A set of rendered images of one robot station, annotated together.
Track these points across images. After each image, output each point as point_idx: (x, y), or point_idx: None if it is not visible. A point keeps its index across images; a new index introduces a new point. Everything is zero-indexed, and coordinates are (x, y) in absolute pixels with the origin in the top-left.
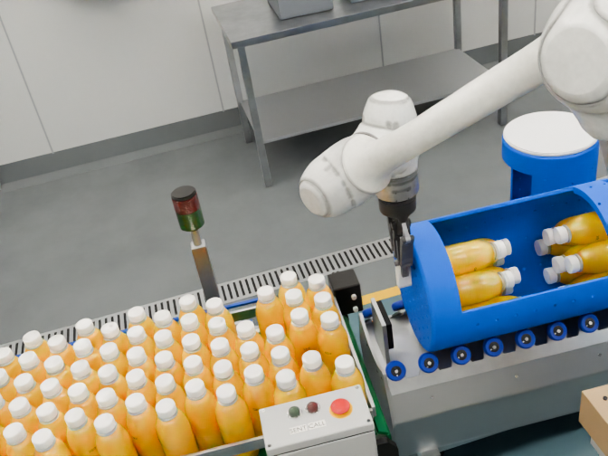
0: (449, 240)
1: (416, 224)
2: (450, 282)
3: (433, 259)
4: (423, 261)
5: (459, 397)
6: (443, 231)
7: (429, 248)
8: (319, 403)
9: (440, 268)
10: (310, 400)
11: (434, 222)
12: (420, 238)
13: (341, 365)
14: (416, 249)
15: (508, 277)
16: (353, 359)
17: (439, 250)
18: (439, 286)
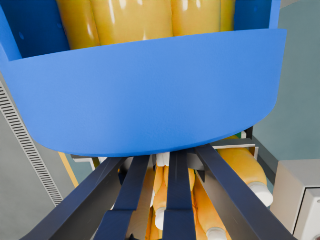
0: (25, 0)
1: (38, 107)
2: (281, 49)
3: (235, 90)
4: (232, 124)
5: None
6: (7, 5)
7: (193, 99)
8: (319, 233)
9: (260, 73)
10: (308, 238)
11: (9, 31)
12: (136, 123)
13: (267, 204)
14: (186, 143)
15: None
16: (263, 192)
17: (210, 62)
18: (276, 82)
